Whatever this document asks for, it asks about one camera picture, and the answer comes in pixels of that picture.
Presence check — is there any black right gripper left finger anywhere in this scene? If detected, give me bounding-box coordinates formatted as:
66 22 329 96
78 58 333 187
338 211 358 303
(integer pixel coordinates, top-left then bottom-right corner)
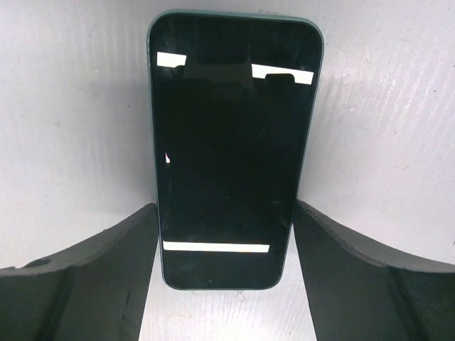
1 203 158 340

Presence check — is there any green phone black screen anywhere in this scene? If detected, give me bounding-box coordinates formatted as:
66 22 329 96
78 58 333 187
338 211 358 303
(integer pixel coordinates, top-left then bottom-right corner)
148 10 324 291

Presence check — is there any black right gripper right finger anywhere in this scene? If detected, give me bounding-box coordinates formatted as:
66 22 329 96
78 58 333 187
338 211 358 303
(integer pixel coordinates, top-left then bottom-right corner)
294 201 454 340

